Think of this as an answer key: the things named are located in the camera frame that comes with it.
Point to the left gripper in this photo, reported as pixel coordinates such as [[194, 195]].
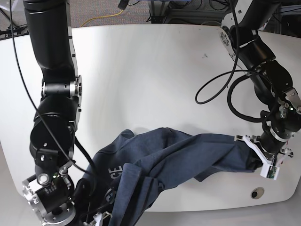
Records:
[[272, 148]]

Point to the blue T-shirt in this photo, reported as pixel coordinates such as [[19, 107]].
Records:
[[140, 167]]

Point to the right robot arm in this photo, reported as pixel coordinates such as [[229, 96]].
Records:
[[51, 193]]

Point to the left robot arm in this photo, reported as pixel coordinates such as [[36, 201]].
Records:
[[273, 84]]

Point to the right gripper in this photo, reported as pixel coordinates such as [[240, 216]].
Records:
[[98, 219]]

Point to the right table cable grommet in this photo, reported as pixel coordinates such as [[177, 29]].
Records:
[[257, 193]]

